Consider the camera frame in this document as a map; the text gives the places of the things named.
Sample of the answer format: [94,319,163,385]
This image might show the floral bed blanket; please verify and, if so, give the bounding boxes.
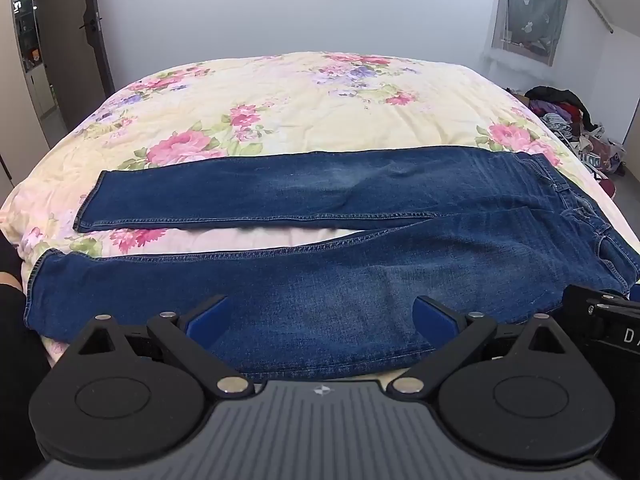
[0,50,628,378]

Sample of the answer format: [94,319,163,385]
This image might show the pile of clothes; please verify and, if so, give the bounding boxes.
[505,85,629,197]

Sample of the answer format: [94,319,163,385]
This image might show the doorway shelf unit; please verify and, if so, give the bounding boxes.
[11,0,57,117]

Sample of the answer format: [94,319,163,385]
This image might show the blue denim pants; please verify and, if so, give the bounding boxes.
[22,145,640,383]

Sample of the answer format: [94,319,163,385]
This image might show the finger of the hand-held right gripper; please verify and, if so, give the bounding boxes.
[557,284,629,317]

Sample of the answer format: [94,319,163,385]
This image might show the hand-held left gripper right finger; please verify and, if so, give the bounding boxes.
[386,295,572,397]

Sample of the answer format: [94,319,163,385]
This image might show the brown door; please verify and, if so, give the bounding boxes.
[81,0,115,98]

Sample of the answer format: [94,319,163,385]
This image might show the person's black clothing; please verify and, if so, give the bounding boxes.
[0,237,53,466]

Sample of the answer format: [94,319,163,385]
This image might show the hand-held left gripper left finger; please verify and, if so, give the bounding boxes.
[74,294,255,397]

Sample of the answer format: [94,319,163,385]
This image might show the grey-beige wardrobe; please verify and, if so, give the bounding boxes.
[0,0,51,196]

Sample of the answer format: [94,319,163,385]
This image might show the grey patterned window curtain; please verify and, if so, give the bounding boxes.
[490,0,574,68]

